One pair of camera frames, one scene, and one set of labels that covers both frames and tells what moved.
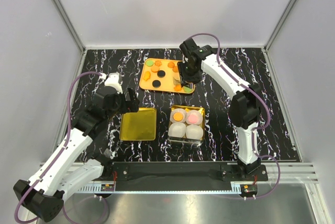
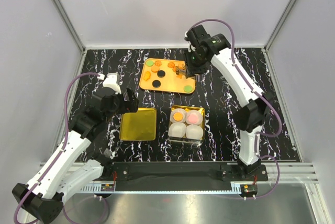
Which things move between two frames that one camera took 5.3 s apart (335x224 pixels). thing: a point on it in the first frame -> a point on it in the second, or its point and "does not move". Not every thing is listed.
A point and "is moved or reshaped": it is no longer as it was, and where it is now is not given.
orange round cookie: [177, 116] does not move
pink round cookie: [192, 119] does not move
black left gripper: [130, 106] does not move
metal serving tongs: [186, 84] is moved or reshaped
